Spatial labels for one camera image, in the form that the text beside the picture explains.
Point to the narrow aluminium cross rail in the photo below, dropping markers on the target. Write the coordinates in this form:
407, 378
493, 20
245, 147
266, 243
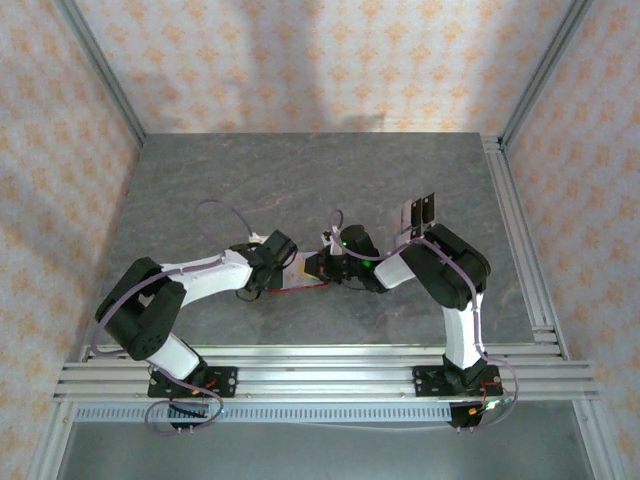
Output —
325, 351

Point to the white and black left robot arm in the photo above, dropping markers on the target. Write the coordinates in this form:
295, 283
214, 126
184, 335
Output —
210, 277

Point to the red leather card holder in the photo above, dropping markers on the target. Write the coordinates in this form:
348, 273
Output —
287, 290

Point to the grey metal panel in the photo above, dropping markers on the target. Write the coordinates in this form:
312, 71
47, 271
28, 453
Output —
325, 455

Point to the black round bracket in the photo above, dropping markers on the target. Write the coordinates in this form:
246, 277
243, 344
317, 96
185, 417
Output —
460, 415

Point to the wide aluminium base beam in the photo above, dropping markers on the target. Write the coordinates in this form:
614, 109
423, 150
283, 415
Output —
325, 385

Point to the aluminium frame leg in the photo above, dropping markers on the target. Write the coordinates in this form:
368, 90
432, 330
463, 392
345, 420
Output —
597, 445
50, 445

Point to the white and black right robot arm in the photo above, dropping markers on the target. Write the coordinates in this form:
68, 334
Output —
462, 335

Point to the aluminium upright frame post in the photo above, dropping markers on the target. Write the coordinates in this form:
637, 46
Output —
548, 65
100, 65

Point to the aluminium side rail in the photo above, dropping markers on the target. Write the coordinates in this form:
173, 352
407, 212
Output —
520, 240

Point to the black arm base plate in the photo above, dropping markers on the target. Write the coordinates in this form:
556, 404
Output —
425, 382
227, 380

